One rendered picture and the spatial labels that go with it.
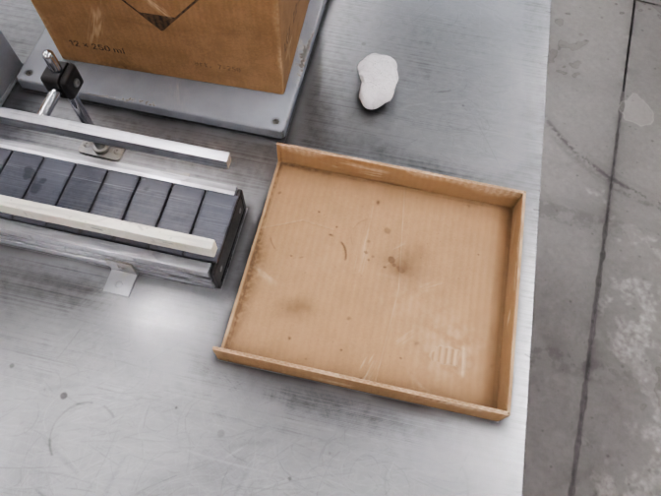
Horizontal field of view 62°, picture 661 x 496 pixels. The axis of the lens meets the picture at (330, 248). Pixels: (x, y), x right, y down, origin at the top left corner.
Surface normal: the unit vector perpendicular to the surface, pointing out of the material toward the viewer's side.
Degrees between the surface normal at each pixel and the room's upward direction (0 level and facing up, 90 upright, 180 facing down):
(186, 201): 0
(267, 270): 0
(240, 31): 90
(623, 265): 0
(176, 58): 90
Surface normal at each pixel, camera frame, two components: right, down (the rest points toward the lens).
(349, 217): 0.04, -0.43
